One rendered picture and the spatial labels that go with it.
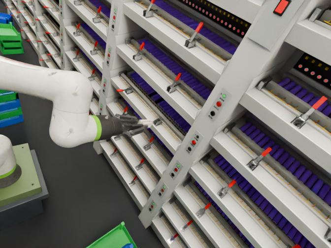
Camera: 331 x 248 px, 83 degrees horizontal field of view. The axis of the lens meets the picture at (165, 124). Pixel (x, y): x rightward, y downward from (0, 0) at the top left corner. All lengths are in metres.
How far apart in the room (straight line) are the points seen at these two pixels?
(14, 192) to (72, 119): 0.67
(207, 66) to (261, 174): 0.40
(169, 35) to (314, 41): 0.46
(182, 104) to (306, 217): 0.54
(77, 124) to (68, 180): 0.99
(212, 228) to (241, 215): 0.20
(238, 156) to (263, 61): 0.32
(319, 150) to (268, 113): 0.15
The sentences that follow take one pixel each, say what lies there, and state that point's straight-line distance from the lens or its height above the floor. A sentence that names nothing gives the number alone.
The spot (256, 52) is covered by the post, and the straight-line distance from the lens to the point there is 0.60.
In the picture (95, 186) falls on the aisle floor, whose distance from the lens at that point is 1.55.
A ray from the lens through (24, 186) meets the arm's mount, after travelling 1.20.
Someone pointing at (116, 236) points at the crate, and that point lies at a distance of 1.42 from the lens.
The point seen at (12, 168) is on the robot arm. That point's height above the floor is 0.43.
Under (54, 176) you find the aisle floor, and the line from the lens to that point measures 1.60.
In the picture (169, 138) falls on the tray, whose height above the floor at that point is 0.76.
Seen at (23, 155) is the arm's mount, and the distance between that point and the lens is 1.32.
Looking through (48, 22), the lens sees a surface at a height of 0.57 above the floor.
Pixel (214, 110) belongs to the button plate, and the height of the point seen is 1.04.
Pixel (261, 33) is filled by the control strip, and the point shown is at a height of 1.30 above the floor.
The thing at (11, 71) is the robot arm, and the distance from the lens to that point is 0.69.
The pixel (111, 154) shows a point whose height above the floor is 0.18.
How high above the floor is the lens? 1.36
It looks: 39 degrees down
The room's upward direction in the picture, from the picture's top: 25 degrees clockwise
